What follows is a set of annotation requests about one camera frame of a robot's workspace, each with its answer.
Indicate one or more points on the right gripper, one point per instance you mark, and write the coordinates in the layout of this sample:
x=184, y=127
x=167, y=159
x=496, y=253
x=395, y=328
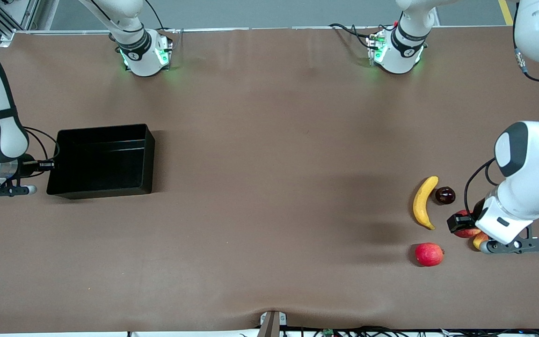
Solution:
x=27, y=167

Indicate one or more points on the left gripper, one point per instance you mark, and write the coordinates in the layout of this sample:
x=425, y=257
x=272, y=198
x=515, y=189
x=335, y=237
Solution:
x=460, y=221

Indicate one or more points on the yellow banana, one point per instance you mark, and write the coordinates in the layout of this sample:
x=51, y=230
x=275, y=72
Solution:
x=420, y=206

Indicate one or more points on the black rectangular plastic box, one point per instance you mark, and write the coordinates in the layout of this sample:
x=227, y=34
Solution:
x=101, y=159

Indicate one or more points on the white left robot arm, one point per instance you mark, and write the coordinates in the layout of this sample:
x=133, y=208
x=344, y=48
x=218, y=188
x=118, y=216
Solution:
x=538, y=178

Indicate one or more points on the red round apple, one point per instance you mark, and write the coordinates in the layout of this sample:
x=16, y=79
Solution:
x=429, y=254

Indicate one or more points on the red yellow mango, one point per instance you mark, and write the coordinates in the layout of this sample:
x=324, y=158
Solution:
x=479, y=241

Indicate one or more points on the dark purple round fruit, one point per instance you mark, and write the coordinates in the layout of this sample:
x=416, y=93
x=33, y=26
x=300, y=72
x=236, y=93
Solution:
x=445, y=195

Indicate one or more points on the small green circuit board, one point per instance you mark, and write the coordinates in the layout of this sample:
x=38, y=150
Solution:
x=328, y=333

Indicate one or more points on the brown table cover mat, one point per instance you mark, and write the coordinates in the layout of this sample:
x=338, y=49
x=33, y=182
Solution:
x=269, y=117

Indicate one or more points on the aluminium frame profile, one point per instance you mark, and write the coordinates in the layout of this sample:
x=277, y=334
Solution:
x=12, y=18

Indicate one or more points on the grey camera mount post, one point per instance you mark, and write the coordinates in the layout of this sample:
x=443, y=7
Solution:
x=272, y=323

